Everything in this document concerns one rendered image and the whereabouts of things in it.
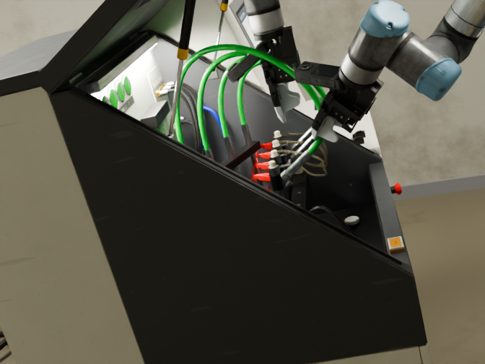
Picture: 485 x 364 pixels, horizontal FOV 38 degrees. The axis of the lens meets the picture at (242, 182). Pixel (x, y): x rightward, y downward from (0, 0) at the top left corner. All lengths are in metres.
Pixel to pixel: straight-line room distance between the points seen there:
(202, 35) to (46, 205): 0.76
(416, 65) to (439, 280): 2.10
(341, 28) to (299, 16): 0.24
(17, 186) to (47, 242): 0.13
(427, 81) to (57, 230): 0.75
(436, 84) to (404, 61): 0.07
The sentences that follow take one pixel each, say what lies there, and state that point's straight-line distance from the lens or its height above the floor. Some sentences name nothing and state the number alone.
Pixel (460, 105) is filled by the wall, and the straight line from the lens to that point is 3.95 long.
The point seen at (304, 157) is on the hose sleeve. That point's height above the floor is 1.16.
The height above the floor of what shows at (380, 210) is 0.95.
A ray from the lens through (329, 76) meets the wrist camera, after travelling 1.38.
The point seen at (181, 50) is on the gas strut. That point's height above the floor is 1.47.
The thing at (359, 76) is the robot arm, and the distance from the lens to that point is 1.32.
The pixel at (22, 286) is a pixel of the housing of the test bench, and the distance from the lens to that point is 1.53.
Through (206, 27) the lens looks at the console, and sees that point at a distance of 1.97.
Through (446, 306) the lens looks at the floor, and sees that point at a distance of 3.09.
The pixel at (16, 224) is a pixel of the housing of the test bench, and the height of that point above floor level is 1.22.
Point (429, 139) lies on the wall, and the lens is 4.01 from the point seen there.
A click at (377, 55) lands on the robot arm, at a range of 1.28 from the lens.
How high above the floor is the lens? 1.64
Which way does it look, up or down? 19 degrees down
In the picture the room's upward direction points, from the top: 15 degrees counter-clockwise
